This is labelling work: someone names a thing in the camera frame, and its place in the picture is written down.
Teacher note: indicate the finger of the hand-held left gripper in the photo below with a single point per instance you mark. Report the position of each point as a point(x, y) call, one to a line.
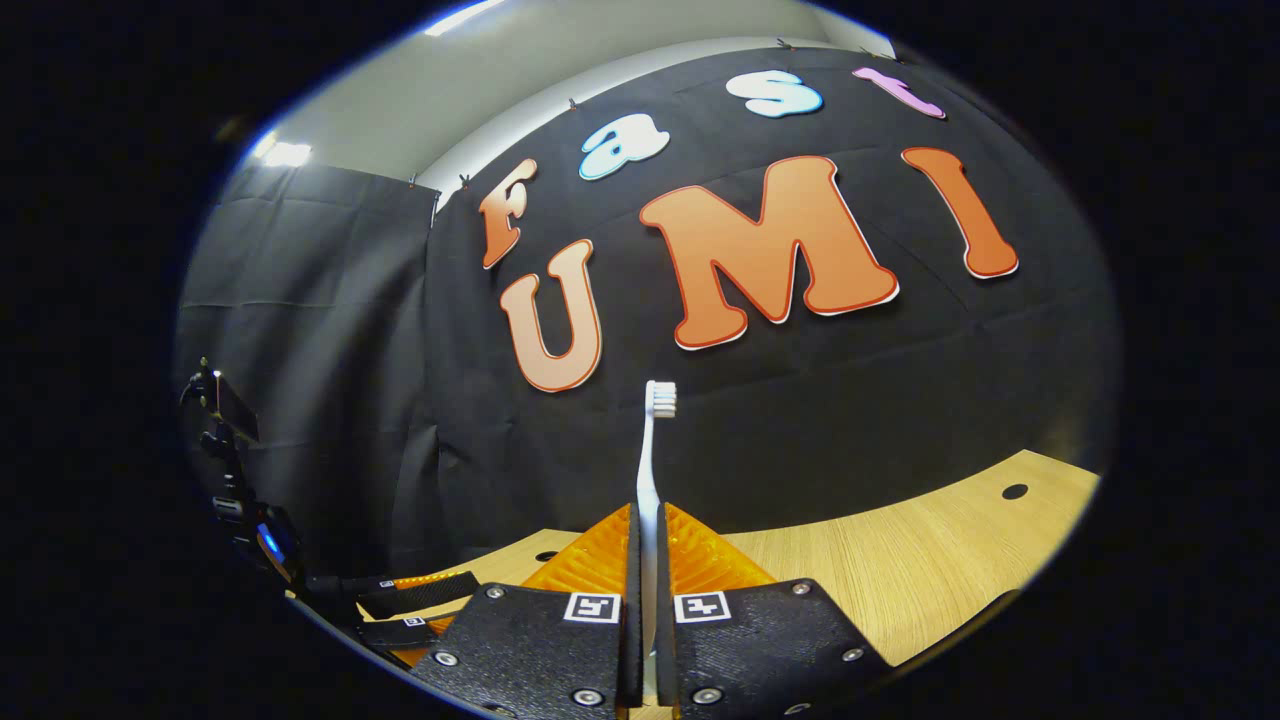
point(410, 635)
point(420, 592)

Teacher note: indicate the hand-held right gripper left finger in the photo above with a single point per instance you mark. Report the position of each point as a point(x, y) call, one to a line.
point(633, 580)

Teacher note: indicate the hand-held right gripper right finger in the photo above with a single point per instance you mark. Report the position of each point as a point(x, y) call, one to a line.
point(664, 580)

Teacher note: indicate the white toothbrush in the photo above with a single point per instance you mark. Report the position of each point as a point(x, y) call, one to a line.
point(650, 470)

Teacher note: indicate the wooden desktop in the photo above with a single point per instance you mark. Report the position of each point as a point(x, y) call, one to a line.
point(900, 560)

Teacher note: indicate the black backdrop cloth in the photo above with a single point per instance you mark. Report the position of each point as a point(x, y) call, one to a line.
point(800, 420)

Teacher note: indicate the ceiling light panel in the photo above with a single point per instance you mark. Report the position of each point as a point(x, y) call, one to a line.
point(285, 153)

